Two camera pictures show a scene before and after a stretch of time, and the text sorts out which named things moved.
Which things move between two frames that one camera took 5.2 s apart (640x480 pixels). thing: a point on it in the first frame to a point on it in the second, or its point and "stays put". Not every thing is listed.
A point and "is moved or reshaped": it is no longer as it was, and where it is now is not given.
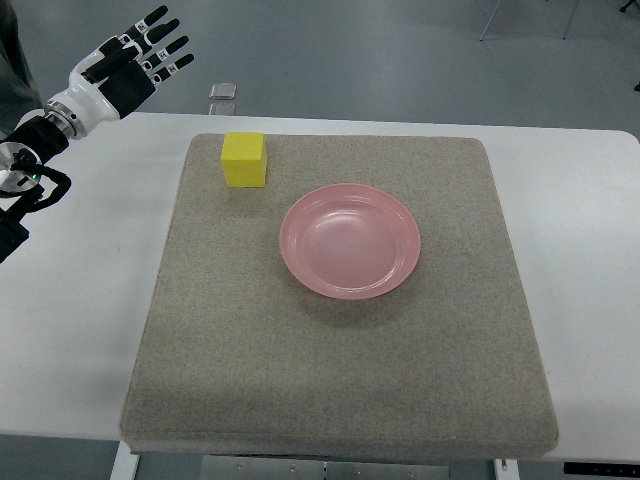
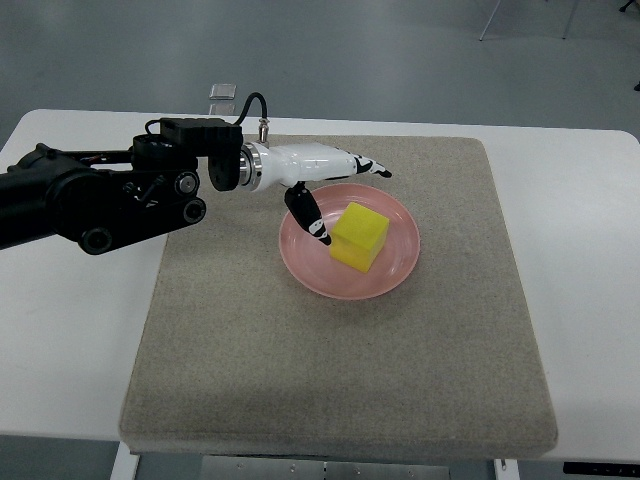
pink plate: x=350 y=241 stays put
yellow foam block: x=244 y=159 is moved or reshaped
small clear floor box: x=223 y=91 stays put
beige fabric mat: x=233 y=355 stays put
